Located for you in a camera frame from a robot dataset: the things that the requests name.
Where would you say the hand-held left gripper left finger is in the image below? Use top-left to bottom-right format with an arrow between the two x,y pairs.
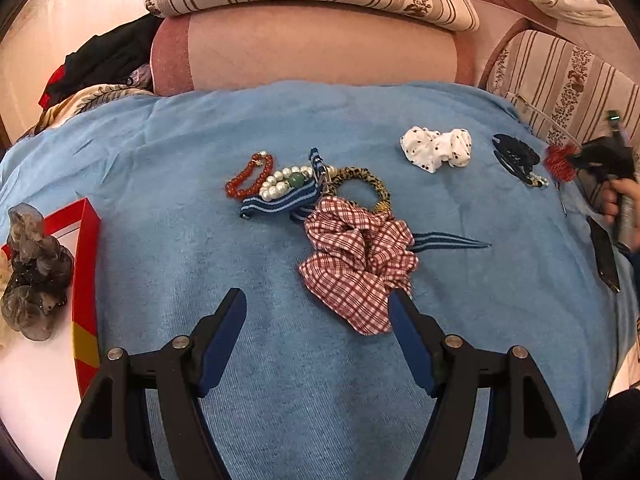
55,287 -> 248,480

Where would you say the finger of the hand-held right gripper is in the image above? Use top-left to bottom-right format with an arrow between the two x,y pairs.
566,149 -> 608,170

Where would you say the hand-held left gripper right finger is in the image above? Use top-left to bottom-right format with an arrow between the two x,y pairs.
387,290 -> 583,480

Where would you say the dark red dotted scrunchie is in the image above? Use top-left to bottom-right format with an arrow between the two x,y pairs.
542,144 -> 578,182

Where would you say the red checked scrunchie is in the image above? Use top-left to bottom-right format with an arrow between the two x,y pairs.
298,196 -> 420,336

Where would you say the blue striped ribbon bow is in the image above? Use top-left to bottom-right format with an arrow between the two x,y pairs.
239,147 -> 493,253

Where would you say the red rimmed white tray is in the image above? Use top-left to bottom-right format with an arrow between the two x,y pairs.
0,199 -> 103,466

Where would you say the pearl bracelet with green bead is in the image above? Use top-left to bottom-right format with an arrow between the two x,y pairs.
257,165 -> 313,201

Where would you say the white cherry print scrunchie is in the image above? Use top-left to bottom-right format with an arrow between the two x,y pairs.
400,126 -> 473,174

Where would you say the leopard print hair tie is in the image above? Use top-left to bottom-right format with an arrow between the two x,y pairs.
327,166 -> 392,213

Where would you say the person's right hand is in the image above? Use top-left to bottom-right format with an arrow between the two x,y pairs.
602,178 -> 640,225

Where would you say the black hair claw clip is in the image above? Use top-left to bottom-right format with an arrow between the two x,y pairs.
492,132 -> 551,190

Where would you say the blue terry blanket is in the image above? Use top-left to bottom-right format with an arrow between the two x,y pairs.
0,80 -> 640,480

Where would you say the grey organza scrunchie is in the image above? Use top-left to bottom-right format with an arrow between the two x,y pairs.
0,203 -> 75,343

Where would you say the dark cloth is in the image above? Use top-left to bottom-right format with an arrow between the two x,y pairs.
580,390 -> 640,480

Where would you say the purple patterned cloth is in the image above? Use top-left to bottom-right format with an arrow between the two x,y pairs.
125,62 -> 153,90

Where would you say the cream patterned scarf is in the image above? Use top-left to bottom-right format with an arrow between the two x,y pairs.
35,82 -> 156,131

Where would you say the pink sofa cushion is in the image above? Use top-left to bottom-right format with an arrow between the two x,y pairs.
150,2 -> 476,96

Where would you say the black clothes pile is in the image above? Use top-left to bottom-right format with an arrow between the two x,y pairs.
65,12 -> 163,91

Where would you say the red cloth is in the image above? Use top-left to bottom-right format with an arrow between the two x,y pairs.
40,65 -> 68,108

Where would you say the red bead bracelet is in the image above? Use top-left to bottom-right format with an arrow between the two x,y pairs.
225,152 -> 275,201

